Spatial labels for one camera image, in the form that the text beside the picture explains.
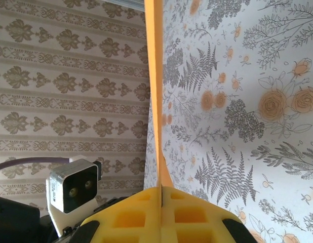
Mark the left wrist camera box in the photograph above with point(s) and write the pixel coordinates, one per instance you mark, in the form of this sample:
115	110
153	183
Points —
75	187

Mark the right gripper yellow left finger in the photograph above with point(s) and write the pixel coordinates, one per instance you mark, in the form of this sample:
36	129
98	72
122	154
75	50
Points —
136	217

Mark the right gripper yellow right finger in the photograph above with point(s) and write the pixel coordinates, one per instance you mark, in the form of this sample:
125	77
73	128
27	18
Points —
192	217

